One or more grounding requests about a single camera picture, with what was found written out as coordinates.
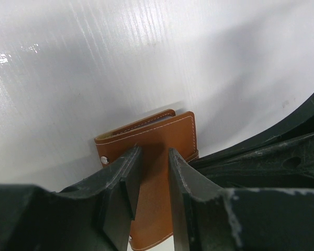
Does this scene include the brown leather card holder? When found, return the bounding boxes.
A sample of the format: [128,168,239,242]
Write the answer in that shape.
[94,109,199,250]

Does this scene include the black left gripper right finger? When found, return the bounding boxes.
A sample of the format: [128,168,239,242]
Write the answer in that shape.
[169,149,314,250]

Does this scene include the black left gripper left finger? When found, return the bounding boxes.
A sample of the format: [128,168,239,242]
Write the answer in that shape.
[0,146,142,250]

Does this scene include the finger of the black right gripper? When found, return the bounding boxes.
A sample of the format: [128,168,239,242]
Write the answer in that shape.
[189,93,314,169]
[196,132,314,189]

